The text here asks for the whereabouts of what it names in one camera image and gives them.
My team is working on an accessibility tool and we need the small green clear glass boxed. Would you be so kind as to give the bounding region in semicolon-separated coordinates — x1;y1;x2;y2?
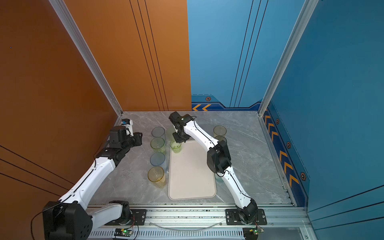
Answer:
170;140;182;154

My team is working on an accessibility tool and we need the green dotted textured cup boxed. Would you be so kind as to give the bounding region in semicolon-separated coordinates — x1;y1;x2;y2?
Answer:
166;126;176;142

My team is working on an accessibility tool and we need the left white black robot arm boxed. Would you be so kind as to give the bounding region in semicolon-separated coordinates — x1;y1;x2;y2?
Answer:
42;119;143;240

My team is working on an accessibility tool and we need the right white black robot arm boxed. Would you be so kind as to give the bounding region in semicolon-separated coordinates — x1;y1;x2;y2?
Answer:
169;112;259;225

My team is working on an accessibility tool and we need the white rectangular plastic tray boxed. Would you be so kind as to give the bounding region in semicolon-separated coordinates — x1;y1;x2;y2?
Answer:
168;141;217;201

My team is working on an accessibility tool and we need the tall green clear cup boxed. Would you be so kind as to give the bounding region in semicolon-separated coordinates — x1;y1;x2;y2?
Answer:
150;138;166;155

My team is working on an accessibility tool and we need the tall grey-blue cup back left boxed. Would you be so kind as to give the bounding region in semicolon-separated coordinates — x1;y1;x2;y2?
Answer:
151;127;166;140

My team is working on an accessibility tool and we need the tall blue clear cup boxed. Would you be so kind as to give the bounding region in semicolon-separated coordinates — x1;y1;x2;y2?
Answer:
150;152;168;172

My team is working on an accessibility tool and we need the yellow cup left front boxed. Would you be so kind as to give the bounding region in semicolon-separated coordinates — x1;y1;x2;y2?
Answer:
147;167;166;189

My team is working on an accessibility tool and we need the amber yellow cup right back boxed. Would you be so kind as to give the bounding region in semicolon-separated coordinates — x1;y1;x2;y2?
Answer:
213;125;227;137

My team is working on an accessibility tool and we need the dark smoke grey cup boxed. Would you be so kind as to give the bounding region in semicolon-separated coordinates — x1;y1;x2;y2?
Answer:
215;136;228;143

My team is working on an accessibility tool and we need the teal cup lower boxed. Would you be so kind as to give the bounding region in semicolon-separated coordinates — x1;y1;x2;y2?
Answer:
215;173;224;183

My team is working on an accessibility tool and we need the left green circuit board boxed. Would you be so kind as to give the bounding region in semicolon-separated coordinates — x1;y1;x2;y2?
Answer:
114;228;134;239

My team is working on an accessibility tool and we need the green circuit board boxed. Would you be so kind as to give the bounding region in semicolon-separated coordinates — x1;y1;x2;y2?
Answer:
243;227;265;240
114;228;134;239

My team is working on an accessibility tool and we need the right green circuit board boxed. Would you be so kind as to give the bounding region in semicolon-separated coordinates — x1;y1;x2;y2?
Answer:
243;227;265;240

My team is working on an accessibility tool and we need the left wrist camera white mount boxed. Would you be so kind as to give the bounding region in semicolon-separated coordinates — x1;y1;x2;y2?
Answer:
121;119;134;137

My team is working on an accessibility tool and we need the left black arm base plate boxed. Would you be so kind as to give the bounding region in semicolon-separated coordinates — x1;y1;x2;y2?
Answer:
105;209;147;226

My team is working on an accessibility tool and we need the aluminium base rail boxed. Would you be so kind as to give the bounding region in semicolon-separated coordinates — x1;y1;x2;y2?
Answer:
86;204;317;240

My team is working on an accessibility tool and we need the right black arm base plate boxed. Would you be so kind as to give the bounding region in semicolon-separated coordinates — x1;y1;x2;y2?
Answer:
225;209;268;226

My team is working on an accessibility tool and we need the left aluminium corner post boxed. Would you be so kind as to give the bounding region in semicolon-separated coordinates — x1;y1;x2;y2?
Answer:
49;0;123;117

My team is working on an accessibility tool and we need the aluminium corner post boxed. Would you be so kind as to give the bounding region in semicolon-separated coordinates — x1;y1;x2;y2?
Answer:
49;0;123;117
258;0;319;117

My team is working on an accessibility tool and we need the right aluminium corner post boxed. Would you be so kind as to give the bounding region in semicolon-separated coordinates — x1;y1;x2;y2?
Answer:
258;0;319;117

